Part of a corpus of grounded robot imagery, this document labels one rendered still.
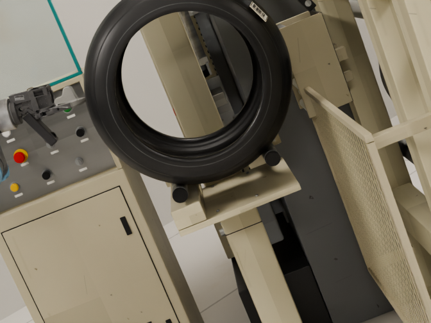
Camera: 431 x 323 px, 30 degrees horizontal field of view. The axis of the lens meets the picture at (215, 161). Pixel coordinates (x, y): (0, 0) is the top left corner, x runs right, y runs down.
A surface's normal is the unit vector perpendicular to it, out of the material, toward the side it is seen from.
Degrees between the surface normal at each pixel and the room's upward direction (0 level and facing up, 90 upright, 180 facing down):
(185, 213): 90
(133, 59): 90
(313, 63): 90
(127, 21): 80
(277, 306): 90
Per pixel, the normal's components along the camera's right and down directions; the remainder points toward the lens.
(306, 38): 0.06, 0.22
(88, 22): 0.51, 0.00
